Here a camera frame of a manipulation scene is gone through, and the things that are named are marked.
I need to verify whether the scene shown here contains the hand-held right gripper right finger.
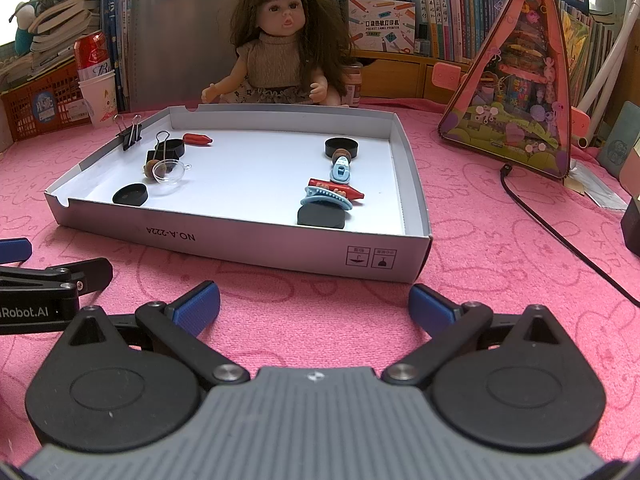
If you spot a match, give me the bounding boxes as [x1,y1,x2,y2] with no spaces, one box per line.
[382,284,571,386]

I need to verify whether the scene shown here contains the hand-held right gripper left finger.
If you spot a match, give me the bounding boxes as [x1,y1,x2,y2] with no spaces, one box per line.
[65,281,251,386]

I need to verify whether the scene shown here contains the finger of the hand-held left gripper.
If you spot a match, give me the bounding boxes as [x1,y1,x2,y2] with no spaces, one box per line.
[0,258,114,292]
[0,237,32,264]

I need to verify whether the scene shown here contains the clear plastic half sphere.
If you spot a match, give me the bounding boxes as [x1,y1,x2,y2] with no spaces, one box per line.
[151,158,193,185]

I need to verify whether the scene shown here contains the black binder clip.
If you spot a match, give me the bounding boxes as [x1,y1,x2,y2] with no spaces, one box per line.
[146,131,172,165]
[114,114,144,152]

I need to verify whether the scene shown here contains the grey cardboard tray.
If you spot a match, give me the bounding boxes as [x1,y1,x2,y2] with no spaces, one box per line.
[44,104,432,285]

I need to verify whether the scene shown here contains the light blue plastic toy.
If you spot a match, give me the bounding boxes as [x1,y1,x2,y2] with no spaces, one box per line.
[328,156,353,184]

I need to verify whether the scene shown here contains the pink rabbit-print tablecloth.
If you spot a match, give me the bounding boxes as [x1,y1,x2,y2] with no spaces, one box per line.
[0,95,640,466]

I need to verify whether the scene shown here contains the orange plastic crate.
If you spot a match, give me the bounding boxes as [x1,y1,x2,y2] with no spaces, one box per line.
[0,67,93,143]

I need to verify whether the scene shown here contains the blue hair clip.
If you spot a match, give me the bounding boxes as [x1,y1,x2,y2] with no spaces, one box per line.
[299,186,355,211]

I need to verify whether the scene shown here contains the white paper cup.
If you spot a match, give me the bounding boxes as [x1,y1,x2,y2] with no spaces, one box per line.
[77,71,120,128]

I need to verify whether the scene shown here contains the clear plastic packet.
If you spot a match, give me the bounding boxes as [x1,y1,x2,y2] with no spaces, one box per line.
[565,166,630,211]

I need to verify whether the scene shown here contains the red soda can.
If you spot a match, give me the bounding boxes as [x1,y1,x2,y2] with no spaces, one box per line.
[74,30,112,82]

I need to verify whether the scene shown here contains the blue and white plush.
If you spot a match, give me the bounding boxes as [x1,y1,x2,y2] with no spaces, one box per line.
[14,0,43,56]

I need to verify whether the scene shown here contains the black power adapter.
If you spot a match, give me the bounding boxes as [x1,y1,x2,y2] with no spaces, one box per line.
[620,195,640,256]

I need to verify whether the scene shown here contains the grey plastic storage box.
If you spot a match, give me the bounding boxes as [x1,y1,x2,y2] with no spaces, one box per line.
[131,0,273,113]

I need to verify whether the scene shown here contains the wooden drawer organizer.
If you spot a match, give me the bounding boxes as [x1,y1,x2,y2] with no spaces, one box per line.
[350,50,476,103]

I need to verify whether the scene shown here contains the small brown jar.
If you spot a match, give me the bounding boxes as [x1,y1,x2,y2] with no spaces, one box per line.
[344,62,364,109]

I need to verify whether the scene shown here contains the stack of flat books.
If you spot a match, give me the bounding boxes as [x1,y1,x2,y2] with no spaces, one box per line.
[0,0,103,93]

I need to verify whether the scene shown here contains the pink triangular toy playset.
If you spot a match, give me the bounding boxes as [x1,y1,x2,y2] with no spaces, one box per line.
[432,0,591,181]

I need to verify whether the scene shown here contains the blue upright folders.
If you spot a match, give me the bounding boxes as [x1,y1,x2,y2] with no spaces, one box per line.
[100,0,138,113]

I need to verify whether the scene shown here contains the teal notebook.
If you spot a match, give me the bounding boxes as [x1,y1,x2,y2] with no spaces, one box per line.
[597,101,640,178]

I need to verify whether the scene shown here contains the brown-haired baby doll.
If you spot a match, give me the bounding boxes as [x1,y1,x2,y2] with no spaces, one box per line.
[201,0,351,108]

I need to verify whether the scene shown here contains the colourful printed cardboard box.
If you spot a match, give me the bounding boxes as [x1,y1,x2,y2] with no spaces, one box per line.
[347,0,417,56]

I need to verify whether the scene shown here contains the row of upright books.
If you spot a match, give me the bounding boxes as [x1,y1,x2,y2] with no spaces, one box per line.
[280,0,526,63]

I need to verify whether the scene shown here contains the gold foil packets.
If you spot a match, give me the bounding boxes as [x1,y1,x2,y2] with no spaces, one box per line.
[560,7,593,91]

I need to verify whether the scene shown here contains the black power cable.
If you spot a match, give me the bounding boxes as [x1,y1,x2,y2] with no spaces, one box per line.
[500,162,640,306]

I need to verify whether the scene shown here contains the white pipe frame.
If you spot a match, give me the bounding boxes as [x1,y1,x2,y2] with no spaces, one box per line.
[575,0,640,148]

